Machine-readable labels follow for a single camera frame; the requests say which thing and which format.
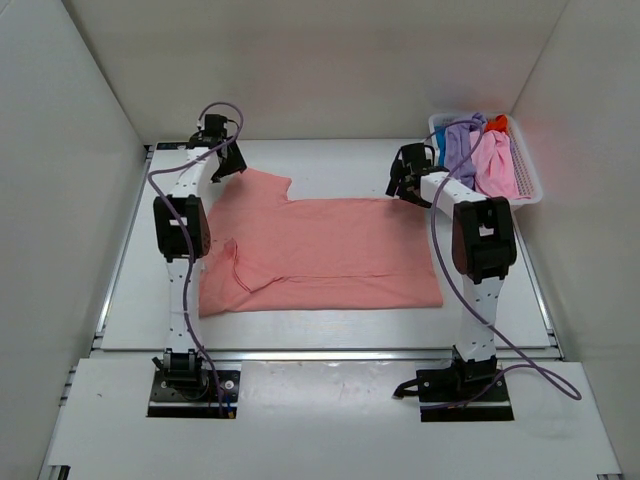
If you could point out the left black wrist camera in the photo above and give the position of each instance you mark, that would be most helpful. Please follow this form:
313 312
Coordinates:
211 134

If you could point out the light pink t shirt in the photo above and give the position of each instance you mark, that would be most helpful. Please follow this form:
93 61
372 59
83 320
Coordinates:
493 163

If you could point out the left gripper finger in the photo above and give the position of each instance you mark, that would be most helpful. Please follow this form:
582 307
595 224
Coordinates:
235 159
221 171

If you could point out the white plastic basket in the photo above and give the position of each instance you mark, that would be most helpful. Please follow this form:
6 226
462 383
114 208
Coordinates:
528 183

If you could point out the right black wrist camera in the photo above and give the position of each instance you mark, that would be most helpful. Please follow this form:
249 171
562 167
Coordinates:
414 158

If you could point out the salmon pink t shirt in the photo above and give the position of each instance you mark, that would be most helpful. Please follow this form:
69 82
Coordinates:
272 253

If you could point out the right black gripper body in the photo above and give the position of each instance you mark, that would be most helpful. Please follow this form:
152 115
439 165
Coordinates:
404 179

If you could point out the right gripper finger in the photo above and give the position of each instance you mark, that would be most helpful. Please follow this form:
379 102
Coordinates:
396 187
412 195

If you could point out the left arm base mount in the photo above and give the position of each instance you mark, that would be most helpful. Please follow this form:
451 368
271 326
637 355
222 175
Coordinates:
185 386

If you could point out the blue t shirt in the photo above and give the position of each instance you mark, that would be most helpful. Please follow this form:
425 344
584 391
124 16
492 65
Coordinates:
440 137

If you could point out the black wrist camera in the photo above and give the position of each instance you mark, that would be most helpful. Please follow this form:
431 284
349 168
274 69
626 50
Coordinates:
211 134
414 158

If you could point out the black label sticker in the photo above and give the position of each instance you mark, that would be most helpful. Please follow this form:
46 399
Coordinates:
171 146

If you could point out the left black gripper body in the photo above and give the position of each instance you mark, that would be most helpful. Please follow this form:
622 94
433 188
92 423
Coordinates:
228 161

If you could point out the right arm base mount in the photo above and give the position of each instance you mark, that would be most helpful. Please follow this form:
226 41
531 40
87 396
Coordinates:
463 391

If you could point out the lavender t shirt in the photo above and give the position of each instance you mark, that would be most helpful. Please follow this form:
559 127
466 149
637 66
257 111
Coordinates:
458 145

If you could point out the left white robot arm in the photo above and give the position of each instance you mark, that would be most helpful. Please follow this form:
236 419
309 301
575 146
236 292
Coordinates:
183 239

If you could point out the aluminium table rail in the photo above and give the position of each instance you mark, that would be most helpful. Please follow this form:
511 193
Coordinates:
332 355

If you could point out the orange red t shirt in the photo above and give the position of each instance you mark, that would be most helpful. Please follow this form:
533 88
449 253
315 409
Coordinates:
499 123

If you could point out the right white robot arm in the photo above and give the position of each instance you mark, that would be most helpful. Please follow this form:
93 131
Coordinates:
483 250

